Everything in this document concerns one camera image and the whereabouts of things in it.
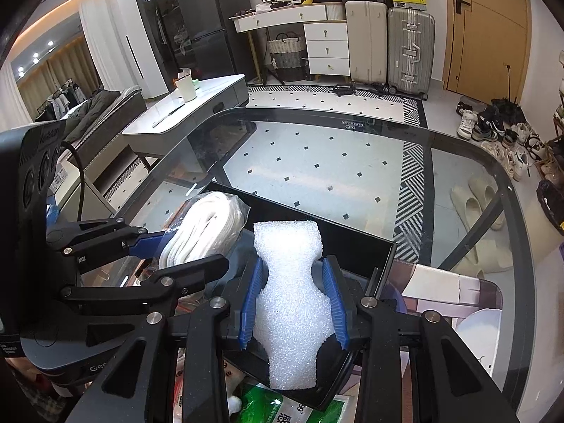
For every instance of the wicker basket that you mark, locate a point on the wicker basket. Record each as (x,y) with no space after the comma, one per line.
(286,48)

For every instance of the beige curtain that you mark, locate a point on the beige curtain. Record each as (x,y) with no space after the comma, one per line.
(66,66)

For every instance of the wooden door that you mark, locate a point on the wooden door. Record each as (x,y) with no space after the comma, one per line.
(484,31)

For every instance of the clothes rack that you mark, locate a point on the clothes rack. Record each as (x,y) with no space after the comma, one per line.
(57,99)

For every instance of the white wardrobe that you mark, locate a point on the white wardrobe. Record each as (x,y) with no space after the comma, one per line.
(124,17)

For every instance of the dark green coat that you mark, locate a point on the dark green coat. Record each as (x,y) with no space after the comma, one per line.
(92,114)

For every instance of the white coffee table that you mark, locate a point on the white coffee table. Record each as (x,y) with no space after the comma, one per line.
(198,101)

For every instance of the black refrigerator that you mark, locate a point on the black refrigerator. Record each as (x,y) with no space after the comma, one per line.
(216,22)

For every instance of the yellow black shoe box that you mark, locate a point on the yellow black shoe box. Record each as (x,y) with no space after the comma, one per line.
(407,2)

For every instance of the grey bed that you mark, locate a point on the grey bed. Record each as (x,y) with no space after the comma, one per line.
(114,114)

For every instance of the silver suitcase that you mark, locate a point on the silver suitcase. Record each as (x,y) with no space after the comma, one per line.
(409,53)

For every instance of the black storage box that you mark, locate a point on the black storage box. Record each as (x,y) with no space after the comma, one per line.
(308,234)

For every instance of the green white medicine packet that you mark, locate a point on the green white medicine packet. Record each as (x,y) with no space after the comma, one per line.
(264,409)

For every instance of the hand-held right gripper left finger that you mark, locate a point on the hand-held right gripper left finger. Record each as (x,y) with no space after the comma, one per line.
(247,304)

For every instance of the black umbrella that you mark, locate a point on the black umbrella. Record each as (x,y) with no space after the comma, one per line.
(511,108)

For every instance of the black white patterned rug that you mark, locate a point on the black white patterned rug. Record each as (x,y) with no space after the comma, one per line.
(308,97)

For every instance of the white foam piece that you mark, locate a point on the white foam piece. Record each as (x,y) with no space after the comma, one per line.
(291,308)

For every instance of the dark glass cabinet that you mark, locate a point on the dark glass cabinet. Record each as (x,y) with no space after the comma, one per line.
(154,31)

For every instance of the cream suitcase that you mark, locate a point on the cream suitcase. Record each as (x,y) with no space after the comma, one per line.
(365,44)

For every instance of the white cup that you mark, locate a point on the white cup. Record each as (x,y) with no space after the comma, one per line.
(187,90)

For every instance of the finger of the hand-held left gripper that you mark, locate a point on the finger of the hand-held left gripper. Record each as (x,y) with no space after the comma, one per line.
(189,275)
(147,244)

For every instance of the white dressing table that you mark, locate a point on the white dressing table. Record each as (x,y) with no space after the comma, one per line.
(326,48)

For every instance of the black round bag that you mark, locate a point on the black round bag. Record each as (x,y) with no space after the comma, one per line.
(550,209)

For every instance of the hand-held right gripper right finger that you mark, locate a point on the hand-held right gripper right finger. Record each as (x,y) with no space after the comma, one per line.
(335,304)

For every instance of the person's left forearm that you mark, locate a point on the person's left forearm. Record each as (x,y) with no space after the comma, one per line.
(31,398)

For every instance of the grey bedside cabinet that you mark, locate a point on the grey bedside cabinet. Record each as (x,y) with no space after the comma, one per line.
(94,189)

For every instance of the pile of shoes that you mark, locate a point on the pile of shoes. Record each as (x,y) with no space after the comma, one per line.
(493,132)

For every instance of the slim grey rod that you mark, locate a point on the slim grey rod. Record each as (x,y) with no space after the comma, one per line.
(169,115)

